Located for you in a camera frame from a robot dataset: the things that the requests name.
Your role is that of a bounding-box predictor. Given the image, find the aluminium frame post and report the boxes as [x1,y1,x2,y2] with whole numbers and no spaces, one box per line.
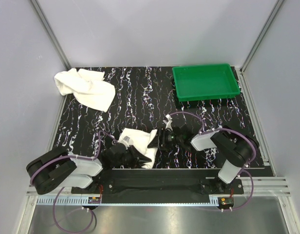
[240,0,286,73]
[28,0,72,71]

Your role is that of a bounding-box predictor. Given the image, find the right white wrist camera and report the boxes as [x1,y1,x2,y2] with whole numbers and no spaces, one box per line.
[163,114,172,131]

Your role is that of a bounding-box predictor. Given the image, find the white slotted cable duct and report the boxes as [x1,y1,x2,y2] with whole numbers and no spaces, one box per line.
[37,196,101,206]

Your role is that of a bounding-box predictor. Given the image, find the black marble pattern mat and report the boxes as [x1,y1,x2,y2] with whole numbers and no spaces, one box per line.
[50,67,256,156]

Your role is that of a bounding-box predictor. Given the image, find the left aluminium frame post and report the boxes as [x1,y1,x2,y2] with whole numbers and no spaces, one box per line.
[28,0,72,71]

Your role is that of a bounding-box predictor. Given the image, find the green plastic tray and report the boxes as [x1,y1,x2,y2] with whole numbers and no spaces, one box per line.
[172,63,241,102]

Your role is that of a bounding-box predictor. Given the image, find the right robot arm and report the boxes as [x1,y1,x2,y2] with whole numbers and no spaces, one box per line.
[147,124,260,185]

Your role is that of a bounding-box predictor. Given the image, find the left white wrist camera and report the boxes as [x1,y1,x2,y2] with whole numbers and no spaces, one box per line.
[119,136,133,148]

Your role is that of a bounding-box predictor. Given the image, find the right aluminium frame post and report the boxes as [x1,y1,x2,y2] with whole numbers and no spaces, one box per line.
[240,0,286,73]

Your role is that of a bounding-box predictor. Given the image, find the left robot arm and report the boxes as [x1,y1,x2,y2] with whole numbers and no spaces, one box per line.
[26,143,156,195]

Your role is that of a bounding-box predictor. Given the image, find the white towel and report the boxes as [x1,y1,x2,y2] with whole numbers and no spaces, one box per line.
[54,68,115,113]
[119,128,158,169]

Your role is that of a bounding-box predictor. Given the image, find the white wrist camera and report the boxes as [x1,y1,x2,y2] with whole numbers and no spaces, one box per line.
[119,136,133,148]
[163,114,172,131]

